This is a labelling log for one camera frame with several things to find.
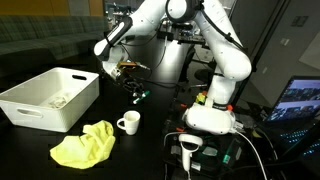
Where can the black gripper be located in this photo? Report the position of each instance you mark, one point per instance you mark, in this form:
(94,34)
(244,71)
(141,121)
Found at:
(130,80)

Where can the green Expo marker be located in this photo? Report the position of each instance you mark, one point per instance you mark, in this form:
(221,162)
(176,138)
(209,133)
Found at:
(141,96)

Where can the yellow towel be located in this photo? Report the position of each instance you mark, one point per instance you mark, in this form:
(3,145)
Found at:
(86,146)

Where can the white towel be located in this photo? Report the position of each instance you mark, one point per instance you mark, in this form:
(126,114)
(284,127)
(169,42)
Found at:
(60,101)

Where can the white plastic basket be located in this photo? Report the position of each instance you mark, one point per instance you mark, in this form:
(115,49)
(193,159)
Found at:
(46,100)

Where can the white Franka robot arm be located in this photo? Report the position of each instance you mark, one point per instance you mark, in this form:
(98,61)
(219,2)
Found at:
(226,50)

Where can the white ceramic mug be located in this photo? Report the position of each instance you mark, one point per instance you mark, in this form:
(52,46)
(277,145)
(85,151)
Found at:
(131,122)

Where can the small yellow green object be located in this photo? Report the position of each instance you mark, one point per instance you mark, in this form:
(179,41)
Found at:
(200,98)

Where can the white VR controller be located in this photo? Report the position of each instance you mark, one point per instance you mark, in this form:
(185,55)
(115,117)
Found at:
(188,146)

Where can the white VR headset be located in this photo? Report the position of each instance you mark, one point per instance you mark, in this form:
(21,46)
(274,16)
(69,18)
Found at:
(208,120)

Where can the grey plaid sofa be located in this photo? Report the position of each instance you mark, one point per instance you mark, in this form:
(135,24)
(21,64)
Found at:
(40,36)

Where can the open black laptop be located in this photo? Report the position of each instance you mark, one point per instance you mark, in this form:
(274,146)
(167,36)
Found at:
(296,103)

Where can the wrist mounted camera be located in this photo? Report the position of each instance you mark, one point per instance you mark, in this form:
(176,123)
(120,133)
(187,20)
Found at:
(129,65)

